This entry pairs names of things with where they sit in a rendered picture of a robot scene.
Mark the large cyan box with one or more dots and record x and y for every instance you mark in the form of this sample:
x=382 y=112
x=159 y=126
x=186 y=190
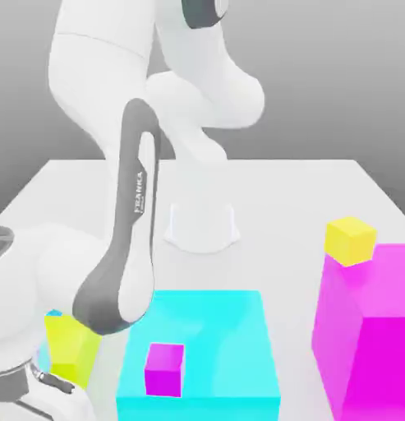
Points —
x=221 y=345

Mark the small blue cube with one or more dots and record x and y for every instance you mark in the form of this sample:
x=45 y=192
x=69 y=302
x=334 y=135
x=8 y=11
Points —
x=54 y=312

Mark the large lime box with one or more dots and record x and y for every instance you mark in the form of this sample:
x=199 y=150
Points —
x=72 y=345

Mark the large magenta box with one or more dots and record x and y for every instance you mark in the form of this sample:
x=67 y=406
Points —
x=376 y=361

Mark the small magenta cube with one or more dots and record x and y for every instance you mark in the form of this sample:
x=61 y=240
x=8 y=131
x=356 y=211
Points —
x=163 y=378

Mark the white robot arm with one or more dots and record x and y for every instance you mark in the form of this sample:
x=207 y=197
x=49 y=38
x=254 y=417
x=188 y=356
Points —
x=100 y=82

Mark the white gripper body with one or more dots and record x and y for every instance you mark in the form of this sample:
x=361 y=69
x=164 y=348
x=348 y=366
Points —
x=62 y=409

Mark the small yellow cube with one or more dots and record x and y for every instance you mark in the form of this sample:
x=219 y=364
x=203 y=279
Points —
x=350 y=241

